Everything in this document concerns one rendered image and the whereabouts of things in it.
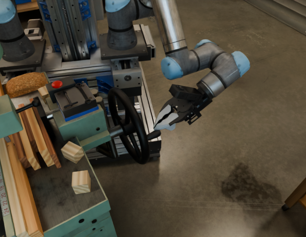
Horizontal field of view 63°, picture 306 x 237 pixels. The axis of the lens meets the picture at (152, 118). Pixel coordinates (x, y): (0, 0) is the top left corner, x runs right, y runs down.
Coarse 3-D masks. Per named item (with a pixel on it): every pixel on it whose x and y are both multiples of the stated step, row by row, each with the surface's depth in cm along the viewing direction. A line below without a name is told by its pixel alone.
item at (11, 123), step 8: (0, 96) 61; (8, 96) 61; (0, 104) 59; (8, 104) 59; (0, 112) 57; (8, 112) 57; (0, 120) 57; (8, 120) 58; (16, 120) 60; (0, 128) 59; (8, 128) 60; (16, 128) 61; (0, 136) 60
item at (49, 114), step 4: (40, 104) 70; (40, 108) 68; (56, 108) 73; (40, 112) 67; (44, 112) 67; (48, 112) 72; (52, 112) 72; (40, 116) 66; (44, 116) 67; (48, 116) 72; (52, 116) 72; (44, 120) 67; (48, 120) 74; (44, 124) 68; (48, 124) 69; (48, 128) 70; (48, 132) 71; (52, 132) 72; (52, 136) 73
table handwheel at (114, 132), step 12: (108, 96) 91; (120, 96) 78; (132, 108) 76; (120, 120) 87; (132, 120) 75; (120, 132) 86; (132, 132) 87; (144, 132) 76; (144, 144) 77; (132, 156) 94; (144, 156) 80
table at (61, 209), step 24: (24, 96) 86; (96, 144) 78; (48, 168) 66; (72, 168) 66; (48, 192) 62; (72, 192) 62; (96, 192) 62; (48, 216) 58; (72, 216) 58; (96, 216) 63
